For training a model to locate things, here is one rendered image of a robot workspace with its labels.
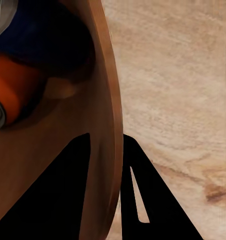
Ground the trash can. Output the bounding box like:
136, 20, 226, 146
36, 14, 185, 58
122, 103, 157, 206
0, 0, 124, 240

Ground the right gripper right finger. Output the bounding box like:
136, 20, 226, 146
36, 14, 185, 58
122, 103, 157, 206
120, 134, 203, 240

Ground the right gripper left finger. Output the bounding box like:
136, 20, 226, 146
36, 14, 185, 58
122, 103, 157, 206
0, 133, 91, 240

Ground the can of soda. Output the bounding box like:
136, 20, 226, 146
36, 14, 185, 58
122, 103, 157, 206
0, 0, 91, 74
0, 52, 50, 127

